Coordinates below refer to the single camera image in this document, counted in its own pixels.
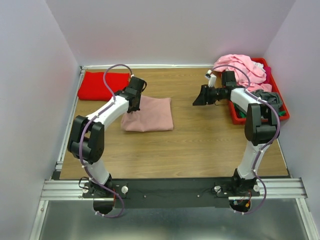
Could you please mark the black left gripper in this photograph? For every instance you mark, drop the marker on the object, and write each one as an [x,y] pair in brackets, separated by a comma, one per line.
[137,107]

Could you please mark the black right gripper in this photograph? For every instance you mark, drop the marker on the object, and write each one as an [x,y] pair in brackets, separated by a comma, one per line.
[204,97]

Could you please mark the dusty pink graphic t-shirt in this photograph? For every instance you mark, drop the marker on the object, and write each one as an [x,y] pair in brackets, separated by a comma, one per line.
[154,115]

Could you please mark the red t-shirt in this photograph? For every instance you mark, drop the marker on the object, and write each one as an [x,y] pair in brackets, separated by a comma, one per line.
[93,88]

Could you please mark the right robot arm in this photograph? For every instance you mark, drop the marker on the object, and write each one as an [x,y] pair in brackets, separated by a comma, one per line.
[262,127]

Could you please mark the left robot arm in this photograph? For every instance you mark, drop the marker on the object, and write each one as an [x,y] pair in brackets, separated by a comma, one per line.
[87,137]

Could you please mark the green t-shirt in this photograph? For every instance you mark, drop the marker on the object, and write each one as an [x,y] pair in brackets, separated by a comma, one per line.
[242,115]

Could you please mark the light pink t-shirt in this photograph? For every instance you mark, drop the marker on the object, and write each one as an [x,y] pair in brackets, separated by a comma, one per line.
[244,71]

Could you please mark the white printed t-shirt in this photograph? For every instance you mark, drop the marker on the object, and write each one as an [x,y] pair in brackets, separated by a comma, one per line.
[259,68]

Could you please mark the grey t-shirt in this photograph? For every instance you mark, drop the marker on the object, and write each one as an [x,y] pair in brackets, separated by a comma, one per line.
[273,98]

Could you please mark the magenta t-shirt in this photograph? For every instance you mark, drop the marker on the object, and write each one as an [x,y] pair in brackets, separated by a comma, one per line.
[267,70]

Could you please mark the red plastic bin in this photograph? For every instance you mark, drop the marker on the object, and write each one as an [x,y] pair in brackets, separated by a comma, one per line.
[239,118]

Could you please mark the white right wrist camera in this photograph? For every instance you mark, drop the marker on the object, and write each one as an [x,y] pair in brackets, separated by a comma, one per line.
[211,77]

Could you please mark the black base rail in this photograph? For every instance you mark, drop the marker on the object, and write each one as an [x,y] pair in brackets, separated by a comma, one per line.
[168,193]

